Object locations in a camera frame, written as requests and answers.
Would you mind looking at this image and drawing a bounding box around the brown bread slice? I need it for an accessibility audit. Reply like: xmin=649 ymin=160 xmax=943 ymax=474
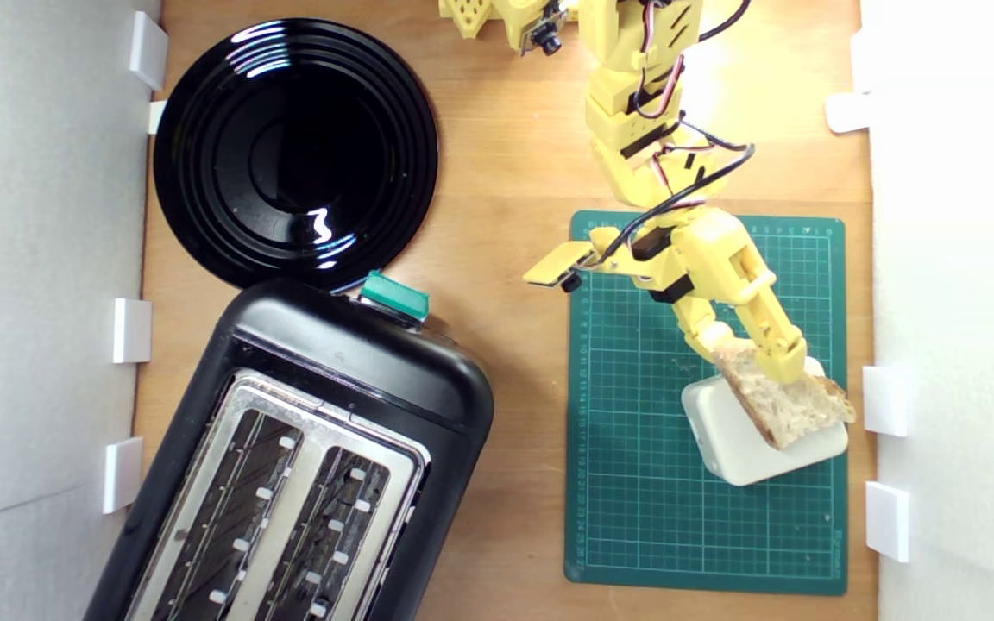
xmin=711 ymin=343 xmax=858 ymax=451

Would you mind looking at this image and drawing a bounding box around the green toaster lever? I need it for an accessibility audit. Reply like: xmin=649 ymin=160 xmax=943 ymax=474
xmin=359 ymin=269 xmax=431 ymax=324

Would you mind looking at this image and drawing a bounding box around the black two-slot toaster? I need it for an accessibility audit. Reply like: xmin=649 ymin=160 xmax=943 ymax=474
xmin=83 ymin=278 xmax=495 ymax=621

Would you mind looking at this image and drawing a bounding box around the white block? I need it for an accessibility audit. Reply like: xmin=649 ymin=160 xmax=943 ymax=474
xmin=681 ymin=355 xmax=850 ymax=487

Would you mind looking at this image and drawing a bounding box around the green cutting mat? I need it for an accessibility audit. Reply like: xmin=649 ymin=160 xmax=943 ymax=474
xmin=563 ymin=210 xmax=849 ymax=596

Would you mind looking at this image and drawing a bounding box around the black plate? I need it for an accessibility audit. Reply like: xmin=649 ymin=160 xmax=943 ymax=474
xmin=153 ymin=17 xmax=440 ymax=292

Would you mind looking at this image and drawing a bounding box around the yellow wrist camera mount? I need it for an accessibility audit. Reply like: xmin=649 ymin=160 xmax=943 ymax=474
xmin=522 ymin=240 xmax=597 ymax=294

